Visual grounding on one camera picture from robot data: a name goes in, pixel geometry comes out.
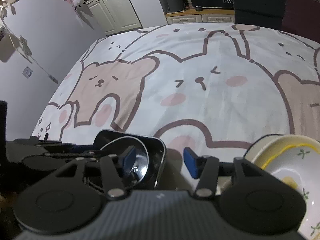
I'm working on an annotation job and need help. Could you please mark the rectangular steel container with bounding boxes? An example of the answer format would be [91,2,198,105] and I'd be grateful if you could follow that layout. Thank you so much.
[94,129,166,191]

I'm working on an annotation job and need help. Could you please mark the cream two-handled bowl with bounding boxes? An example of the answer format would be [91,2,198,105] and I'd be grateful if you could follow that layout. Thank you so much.
[216,133,320,197]

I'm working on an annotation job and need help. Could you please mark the yellow rimmed floral plate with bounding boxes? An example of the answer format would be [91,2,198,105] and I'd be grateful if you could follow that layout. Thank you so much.
[255,141,319,239]

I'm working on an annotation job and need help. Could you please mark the round steel bowl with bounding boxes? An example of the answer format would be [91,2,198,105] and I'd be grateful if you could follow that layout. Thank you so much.
[100,135,150,189]

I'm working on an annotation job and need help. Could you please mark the cartoon bear tablecloth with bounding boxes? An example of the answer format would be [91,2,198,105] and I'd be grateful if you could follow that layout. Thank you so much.
[31,23,320,164]

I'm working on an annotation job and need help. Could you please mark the low white drawer cabinet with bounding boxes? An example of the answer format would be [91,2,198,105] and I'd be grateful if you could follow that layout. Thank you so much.
[165,9,234,24]

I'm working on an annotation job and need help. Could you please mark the white kitchen cabinet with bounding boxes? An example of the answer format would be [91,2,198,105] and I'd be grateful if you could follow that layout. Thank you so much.
[87,0,142,35]

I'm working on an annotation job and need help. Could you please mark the grey trash bin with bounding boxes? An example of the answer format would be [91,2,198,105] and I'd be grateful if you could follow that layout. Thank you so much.
[165,0,185,13]

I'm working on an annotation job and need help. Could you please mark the dark blue cushion chair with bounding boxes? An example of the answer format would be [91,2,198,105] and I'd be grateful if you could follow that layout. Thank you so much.
[233,0,286,30]

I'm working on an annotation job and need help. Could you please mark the maroon cushion chair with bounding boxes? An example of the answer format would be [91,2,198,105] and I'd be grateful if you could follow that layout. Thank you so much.
[281,0,320,42]

